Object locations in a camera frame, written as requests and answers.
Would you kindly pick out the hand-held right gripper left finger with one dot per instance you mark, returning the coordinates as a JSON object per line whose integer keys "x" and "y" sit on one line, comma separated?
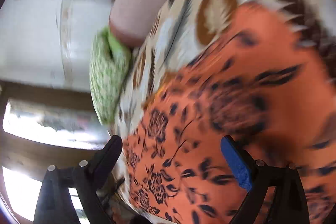
{"x": 107, "y": 158}

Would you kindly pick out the brown wooden window frame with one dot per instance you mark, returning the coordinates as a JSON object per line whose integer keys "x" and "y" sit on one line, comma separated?
{"x": 52, "y": 92}

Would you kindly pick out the green checkered pillow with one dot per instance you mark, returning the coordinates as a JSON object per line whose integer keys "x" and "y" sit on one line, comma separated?
{"x": 105, "y": 77}

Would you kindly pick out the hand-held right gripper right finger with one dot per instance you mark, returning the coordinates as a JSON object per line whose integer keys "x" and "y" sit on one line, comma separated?
{"x": 237, "y": 163}

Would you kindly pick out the orange floral shirt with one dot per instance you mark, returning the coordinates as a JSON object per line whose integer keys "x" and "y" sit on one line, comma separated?
{"x": 183, "y": 134}

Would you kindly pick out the leaf printed blanket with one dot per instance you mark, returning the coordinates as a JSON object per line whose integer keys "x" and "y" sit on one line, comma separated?
{"x": 170, "y": 29}

